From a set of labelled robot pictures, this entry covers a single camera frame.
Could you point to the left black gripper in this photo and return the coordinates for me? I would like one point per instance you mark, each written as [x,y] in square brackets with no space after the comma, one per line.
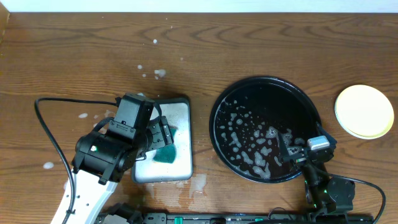
[161,134]

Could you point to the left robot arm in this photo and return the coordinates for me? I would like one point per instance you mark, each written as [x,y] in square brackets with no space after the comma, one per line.
[101,159]

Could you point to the yellow plate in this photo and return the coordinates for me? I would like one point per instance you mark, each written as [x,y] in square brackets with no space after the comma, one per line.
[364,112]

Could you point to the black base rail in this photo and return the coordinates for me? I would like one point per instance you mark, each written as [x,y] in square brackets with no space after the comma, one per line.
[122,213]

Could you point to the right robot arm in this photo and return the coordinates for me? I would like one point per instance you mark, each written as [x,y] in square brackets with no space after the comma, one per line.
[331,197]

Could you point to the green scrubbing sponge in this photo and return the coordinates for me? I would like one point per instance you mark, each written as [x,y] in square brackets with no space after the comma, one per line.
[166,154]

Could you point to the black rectangular soap tray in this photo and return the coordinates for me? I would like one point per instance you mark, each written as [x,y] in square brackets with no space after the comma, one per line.
[177,112]

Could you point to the black round tray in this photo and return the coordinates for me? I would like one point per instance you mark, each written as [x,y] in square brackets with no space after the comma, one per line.
[246,120]

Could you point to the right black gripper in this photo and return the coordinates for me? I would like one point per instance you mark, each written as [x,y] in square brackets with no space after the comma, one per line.
[283,152]

